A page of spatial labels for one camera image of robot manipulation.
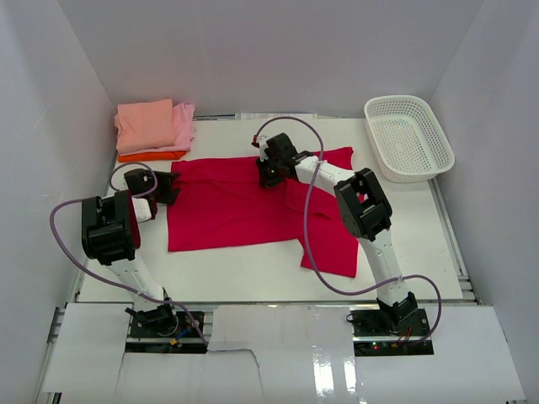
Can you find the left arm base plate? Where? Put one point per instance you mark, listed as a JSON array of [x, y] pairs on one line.
[[169, 337]]

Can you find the folded peach t shirt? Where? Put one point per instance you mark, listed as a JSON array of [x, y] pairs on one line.
[[143, 126]]

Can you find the folded orange t shirt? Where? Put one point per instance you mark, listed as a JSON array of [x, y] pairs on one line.
[[151, 156]]

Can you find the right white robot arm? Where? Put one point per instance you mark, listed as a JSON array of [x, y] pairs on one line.
[[364, 211]]

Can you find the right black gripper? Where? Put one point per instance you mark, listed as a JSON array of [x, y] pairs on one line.
[[264, 180]]

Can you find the red t shirt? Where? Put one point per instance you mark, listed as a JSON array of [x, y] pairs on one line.
[[221, 204]]

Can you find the white plastic basket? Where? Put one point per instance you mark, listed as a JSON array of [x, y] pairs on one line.
[[407, 139]]

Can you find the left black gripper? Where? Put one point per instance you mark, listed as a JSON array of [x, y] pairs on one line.
[[165, 180]]

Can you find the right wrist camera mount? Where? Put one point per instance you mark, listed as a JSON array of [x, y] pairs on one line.
[[260, 142]]

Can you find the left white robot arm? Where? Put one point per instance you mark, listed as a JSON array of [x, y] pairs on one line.
[[111, 236]]

